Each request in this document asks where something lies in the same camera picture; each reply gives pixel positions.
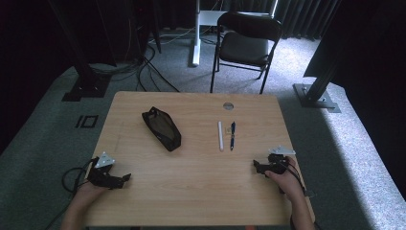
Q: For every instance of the person's right hand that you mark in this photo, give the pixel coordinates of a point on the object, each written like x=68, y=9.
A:
x=286, y=182

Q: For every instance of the black folding chair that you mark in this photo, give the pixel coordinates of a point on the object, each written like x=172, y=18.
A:
x=245, y=41

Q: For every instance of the blue pen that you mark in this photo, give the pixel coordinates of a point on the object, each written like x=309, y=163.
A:
x=232, y=135

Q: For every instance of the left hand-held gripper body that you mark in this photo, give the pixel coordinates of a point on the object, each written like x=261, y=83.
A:
x=102, y=172

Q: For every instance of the black metal stand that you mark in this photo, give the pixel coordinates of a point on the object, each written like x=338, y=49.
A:
x=86, y=64
x=319, y=80

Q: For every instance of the dark curtain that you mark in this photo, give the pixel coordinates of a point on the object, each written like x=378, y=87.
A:
x=303, y=16

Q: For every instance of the black mesh pencil case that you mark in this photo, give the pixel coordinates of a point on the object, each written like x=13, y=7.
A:
x=162, y=129

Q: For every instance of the white desk leg frame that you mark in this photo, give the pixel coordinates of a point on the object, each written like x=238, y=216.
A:
x=204, y=28

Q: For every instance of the person's left hand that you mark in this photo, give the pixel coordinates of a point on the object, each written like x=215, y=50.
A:
x=86, y=191

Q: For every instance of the grey round table grommet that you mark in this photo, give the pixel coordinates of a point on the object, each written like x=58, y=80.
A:
x=228, y=105

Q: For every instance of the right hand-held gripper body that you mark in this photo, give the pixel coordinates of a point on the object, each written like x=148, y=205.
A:
x=277, y=161

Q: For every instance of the white pen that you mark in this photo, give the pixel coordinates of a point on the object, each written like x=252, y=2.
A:
x=220, y=135

